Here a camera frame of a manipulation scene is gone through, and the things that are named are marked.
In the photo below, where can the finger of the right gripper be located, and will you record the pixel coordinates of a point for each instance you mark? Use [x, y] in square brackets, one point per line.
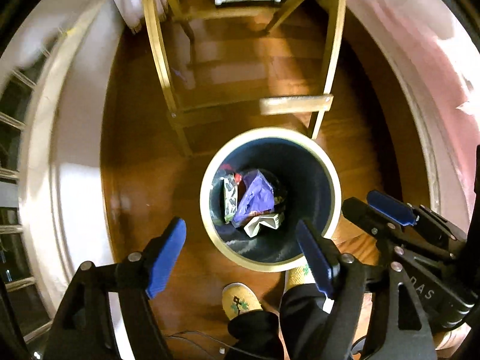
[367, 218]
[395, 210]

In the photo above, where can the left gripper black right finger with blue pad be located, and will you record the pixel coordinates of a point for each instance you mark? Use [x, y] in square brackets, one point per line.
[399, 327]

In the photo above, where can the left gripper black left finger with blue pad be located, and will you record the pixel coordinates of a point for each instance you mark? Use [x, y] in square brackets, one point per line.
[83, 326]

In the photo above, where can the purple plastic bag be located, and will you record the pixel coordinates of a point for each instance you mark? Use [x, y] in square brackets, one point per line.
[257, 197]

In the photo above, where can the round cream rimmed trash bin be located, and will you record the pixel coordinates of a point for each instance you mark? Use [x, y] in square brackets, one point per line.
[306, 186]

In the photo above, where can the right yellow slipper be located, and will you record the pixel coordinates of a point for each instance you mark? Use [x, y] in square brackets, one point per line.
[298, 276]

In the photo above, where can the yellow slipper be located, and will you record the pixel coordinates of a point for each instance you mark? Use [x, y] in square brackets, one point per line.
[237, 298]
[298, 276]

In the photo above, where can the black trouser legs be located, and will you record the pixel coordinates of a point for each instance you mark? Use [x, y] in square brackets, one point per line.
[295, 331]

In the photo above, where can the left yellow slipper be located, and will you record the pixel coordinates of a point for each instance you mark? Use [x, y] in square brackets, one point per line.
[237, 298]

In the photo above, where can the pink bed sheet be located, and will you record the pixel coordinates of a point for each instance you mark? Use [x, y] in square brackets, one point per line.
[436, 65]

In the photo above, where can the metal window grille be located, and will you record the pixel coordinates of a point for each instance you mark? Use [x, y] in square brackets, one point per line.
[16, 275]

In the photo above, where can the wooden folding table frame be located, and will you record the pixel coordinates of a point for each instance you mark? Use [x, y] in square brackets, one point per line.
[222, 58]

